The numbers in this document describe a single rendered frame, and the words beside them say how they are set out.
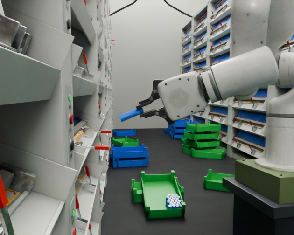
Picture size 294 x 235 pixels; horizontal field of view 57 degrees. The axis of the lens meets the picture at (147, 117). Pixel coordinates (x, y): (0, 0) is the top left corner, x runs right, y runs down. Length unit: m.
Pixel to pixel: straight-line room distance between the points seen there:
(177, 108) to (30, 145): 0.36
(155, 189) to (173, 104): 1.04
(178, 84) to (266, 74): 0.19
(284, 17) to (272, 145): 0.44
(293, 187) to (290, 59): 0.44
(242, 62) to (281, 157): 0.55
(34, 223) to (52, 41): 0.24
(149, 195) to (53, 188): 1.20
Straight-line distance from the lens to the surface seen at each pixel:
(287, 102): 1.08
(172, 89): 0.65
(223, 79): 0.63
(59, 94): 0.41
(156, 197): 1.59
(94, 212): 1.21
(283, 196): 1.02
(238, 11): 0.70
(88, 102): 1.11
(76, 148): 0.69
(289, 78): 1.10
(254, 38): 0.74
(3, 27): 0.25
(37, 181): 0.43
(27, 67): 0.27
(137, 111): 0.70
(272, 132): 1.10
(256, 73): 0.63
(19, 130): 0.43
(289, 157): 1.11
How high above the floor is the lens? 0.64
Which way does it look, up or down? 5 degrees down
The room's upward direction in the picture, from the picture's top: straight up
